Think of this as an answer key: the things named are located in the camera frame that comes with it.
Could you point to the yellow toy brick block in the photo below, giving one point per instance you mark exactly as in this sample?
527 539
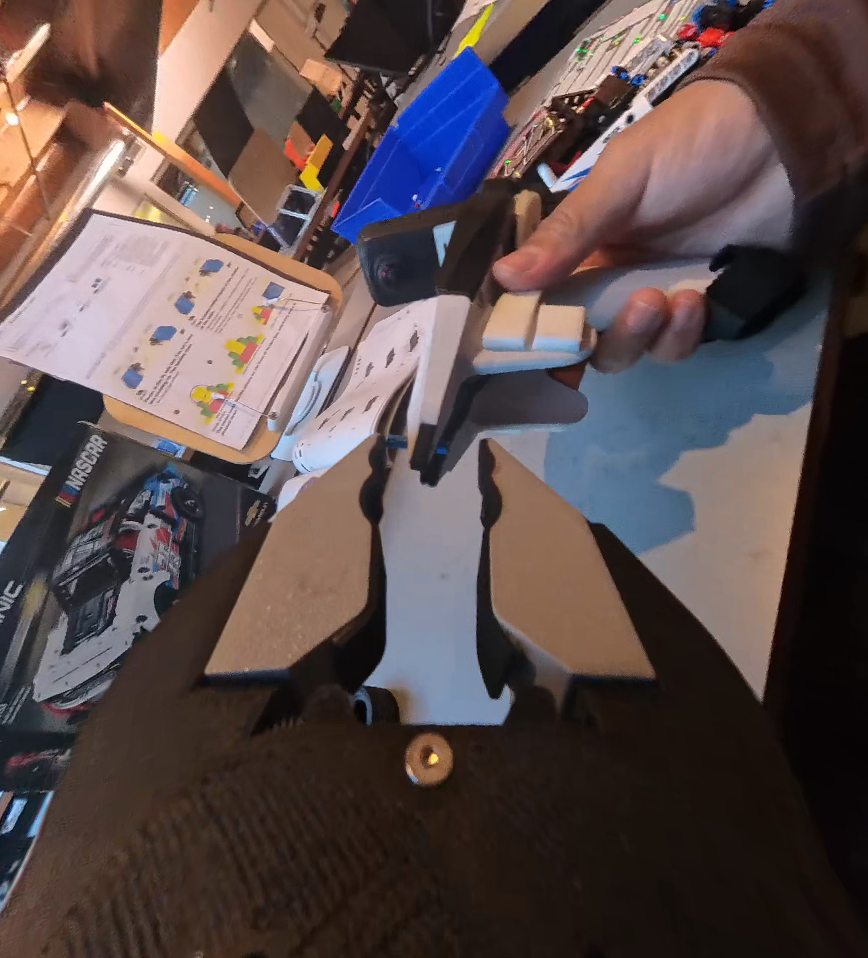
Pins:
318 161

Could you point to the blue plastic bin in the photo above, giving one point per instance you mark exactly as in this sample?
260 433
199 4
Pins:
434 142

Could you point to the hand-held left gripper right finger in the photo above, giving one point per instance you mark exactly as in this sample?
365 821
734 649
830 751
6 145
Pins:
561 591

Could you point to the white stand base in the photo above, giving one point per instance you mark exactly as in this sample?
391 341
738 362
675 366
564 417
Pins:
325 382

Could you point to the person's right forearm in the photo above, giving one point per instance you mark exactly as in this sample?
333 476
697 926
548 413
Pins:
815 75

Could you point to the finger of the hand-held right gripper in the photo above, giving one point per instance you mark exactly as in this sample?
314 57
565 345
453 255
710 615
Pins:
565 329
441 359

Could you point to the toy race car model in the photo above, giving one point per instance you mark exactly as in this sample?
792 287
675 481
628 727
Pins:
628 75

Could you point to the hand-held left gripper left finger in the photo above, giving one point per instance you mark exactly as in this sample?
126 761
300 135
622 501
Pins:
306 584

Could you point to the grey desk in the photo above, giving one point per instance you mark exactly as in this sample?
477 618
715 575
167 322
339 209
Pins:
666 486

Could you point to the toy car kit box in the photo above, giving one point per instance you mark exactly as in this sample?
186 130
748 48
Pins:
104 584

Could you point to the cardboard sheet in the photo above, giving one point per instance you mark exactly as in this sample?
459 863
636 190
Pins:
261 165

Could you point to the printed instruction sheet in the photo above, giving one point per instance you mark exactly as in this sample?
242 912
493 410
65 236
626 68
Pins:
142 314

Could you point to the thick instruction booklet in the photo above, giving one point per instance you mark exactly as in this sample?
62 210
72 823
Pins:
374 374

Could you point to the person's right hand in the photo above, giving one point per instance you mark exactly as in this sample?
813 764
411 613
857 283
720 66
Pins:
688 179

